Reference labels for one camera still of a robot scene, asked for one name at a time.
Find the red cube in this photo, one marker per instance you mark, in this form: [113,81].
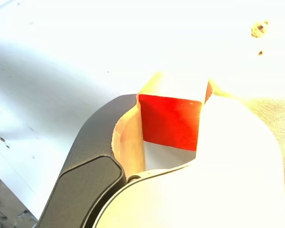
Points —
[168,118]

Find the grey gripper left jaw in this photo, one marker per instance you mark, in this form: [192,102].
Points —
[85,166]

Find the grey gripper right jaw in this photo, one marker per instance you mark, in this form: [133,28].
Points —
[228,166]

